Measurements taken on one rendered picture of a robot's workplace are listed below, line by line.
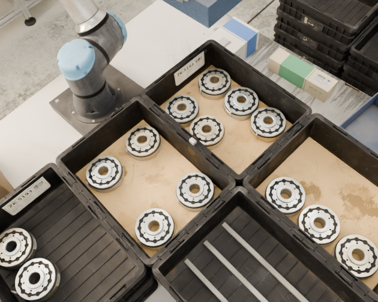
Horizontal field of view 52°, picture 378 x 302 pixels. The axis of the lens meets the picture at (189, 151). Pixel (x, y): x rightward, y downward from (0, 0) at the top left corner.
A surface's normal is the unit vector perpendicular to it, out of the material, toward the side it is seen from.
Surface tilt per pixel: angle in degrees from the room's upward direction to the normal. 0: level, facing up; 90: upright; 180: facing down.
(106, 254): 0
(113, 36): 65
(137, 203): 0
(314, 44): 90
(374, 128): 0
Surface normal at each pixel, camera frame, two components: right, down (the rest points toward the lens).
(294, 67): -0.07, -0.48
